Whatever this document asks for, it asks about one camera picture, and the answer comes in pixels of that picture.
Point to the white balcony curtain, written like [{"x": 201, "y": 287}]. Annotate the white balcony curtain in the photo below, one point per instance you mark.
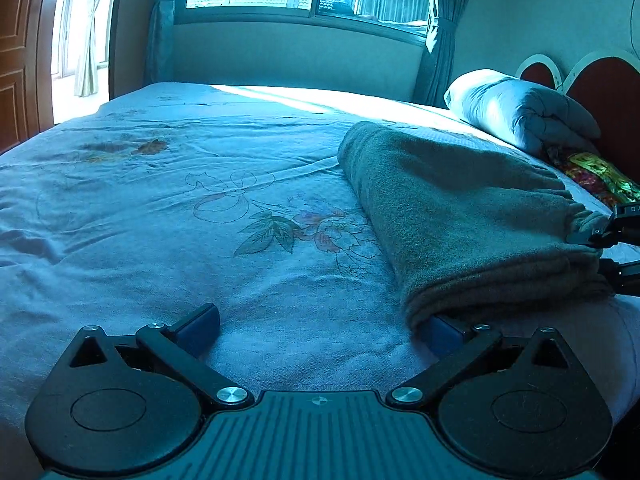
[{"x": 90, "y": 35}]

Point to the folded grey duvet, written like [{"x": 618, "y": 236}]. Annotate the folded grey duvet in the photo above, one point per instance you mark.
[{"x": 520, "y": 105}]

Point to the brown wooden door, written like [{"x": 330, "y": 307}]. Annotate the brown wooden door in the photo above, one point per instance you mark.
[{"x": 20, "y": 60}]

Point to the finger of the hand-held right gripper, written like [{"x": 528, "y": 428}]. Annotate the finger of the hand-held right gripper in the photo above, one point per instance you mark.
[
  {"x": 622, "y": 230},
  {"x": 625, "y": 277}
]

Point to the red and white headboard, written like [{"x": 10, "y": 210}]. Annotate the red and white headboard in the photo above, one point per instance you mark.
[{"x": 610, "y": 95}]

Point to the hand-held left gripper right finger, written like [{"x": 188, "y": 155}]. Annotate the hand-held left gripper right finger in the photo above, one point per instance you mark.
[{"x": 442, "y": 336}]

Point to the teal curtain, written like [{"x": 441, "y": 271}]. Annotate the teal curtain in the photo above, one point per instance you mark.
[
  {"x": 442, "y": 50},
  {"x": 162, "y": 25}
]

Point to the floral bed sheet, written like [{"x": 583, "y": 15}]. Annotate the floral bed sheet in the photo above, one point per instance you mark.
[{"x": 150, "y": 210}]

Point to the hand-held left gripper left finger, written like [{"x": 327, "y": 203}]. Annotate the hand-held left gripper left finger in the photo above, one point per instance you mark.
[{"x": 201, "y": 330}]

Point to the balcony window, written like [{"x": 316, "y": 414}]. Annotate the balcony window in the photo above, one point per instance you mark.
[{"x": 65, "y": 25}]

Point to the grey towel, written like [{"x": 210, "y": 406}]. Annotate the grey towel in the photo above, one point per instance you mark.
[{"x": 460, "y": 210}]

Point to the colourful patterned pillow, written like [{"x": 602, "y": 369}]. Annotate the colourful patterned pillow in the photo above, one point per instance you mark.
[{"x": 595, "y": 172}]

